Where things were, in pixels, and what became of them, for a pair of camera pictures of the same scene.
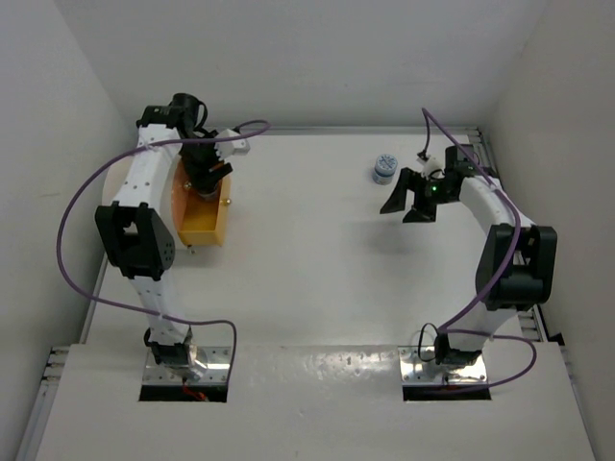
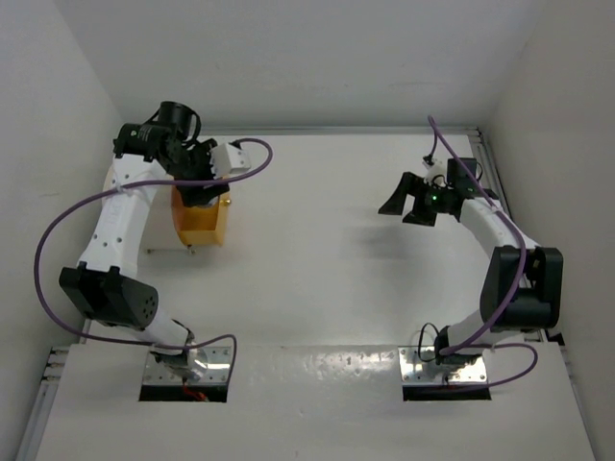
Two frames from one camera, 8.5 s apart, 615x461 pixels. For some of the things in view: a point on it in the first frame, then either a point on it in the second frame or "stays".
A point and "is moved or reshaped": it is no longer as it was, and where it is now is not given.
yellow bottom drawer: x=199 y=221 stays
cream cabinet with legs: x=111 y=185 is moved or reshaped
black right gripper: x=419 y=213 stays
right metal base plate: x=415 y=371 stays
